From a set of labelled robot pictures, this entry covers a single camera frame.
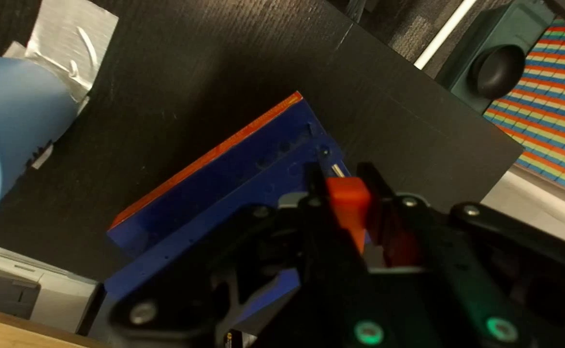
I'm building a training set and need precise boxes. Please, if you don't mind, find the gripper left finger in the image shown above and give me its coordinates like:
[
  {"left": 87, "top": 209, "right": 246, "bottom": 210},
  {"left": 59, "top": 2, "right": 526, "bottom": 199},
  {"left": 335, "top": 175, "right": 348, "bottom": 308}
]
[{"left": 107, "top": 163, "right": 371, "bottom": 348}]

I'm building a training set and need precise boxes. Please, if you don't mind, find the dark green box with round hollow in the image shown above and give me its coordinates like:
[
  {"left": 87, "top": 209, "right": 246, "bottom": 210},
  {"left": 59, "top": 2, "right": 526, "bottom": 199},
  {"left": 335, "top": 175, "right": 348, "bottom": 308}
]
[{"left": 436, "top": 0, "right": 556, "bottom": 114}]

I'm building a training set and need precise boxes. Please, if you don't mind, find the grey duct tape patch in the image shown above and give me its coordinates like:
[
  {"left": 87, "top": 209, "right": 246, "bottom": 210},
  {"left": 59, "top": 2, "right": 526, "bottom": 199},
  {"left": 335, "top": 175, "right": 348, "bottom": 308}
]
[{"left": 3, "top": 0, "right": 119, "bottom": 170}]

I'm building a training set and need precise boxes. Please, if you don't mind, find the light blue plastic cup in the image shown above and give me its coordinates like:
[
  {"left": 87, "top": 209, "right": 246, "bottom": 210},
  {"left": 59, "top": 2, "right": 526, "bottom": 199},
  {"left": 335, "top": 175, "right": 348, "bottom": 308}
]
[{"left": 0, "top": 55, "right": 81, "bottom": 235}]

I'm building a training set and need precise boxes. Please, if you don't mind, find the wooden table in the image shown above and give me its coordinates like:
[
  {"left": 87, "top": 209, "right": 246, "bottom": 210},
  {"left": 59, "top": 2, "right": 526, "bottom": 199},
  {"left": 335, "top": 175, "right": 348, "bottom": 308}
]
[{"left": 0, "top": 305, "right": 109, "bottom": 348}]

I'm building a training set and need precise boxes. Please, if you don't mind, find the white pole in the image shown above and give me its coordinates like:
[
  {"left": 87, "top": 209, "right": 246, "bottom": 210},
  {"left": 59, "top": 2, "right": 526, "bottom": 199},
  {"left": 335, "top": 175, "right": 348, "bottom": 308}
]
[{"left": 414, "top": 0, "right": 478, "bottom": 70}]

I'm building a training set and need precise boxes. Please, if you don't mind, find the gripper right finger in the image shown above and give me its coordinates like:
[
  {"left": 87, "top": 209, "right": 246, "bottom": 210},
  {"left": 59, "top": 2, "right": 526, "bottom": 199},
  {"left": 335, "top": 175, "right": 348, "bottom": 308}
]
[{"left": 358, "top": 162, "right": 565, "bottom": 348}]

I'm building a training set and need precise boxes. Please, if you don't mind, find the metal tool with orange handle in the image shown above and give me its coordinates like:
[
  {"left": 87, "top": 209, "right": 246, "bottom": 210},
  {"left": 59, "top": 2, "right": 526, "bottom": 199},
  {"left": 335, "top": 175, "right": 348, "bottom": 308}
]
[{"left": 325, "top": 163, "right": 374, "bottom": 256}]

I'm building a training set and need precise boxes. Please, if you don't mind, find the white printer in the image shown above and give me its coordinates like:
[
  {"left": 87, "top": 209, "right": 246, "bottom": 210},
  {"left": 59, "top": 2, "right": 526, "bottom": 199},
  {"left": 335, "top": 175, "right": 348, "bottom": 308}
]
[{"left": 0, "top": 238, "right": 99, "bottom": 334}]

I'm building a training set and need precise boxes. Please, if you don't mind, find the blue box with orange edge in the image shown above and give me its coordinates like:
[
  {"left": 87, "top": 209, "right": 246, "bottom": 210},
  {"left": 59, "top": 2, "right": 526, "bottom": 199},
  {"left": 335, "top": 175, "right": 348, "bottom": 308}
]
[{"left": 104, "top": 92, "right": 375, "bottom": 339}]

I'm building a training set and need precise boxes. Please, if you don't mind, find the colourful striped mat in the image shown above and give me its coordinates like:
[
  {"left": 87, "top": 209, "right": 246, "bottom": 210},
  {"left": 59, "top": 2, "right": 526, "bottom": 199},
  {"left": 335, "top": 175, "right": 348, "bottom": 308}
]
[{"left": 483, "top": 17, "right": 565, "bottom": 199}]

